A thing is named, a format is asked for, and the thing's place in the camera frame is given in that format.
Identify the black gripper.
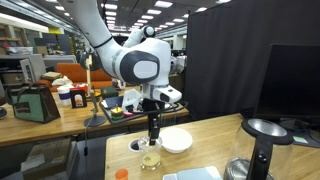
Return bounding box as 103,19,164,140
142,98,166,147

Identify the clear glass jar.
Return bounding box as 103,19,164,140
137,134,164,172

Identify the white bowl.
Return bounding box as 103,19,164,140
158,126,194,155

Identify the yellow tape roll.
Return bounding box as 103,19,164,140
111,104,124,115

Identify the black tray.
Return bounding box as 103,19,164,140
99,94,160,125

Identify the small orange cup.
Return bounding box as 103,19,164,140
114,168,129,180

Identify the dark blue notebook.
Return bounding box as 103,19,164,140
103,95,125,110

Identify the dark green pouch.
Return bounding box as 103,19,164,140
100,85,120,100

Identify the white paper cup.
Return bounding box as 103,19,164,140
56,84,73,108

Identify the orange sofa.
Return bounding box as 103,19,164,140
34,62,115,93

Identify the black curtain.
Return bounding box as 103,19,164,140
184,0,320,120

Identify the wooden side table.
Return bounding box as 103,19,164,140
0,85,190,148

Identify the white crumpled cloth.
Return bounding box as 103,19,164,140
51,75,74,88

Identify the glass electric kettle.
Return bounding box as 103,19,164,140
222,117,295,180

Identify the cardboard box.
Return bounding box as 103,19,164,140
21,137,73,180

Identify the tan box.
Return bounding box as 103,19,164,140
41,71,63,82

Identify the green brown bag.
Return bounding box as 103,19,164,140
4,84,62,125

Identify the grey cabinet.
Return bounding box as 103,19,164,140
19,54,48,83

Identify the green sticky note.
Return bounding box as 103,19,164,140
292,135,310,145

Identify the black computer monitor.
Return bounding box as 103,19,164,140
254,43,320,148

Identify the black round object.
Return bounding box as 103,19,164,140
0,105,9,121

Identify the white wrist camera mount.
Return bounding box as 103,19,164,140
121,88,145,113

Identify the wooden camera stand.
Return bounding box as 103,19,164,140
78,46,108,129

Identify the small picture frame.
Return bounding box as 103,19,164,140
69,89,89,110

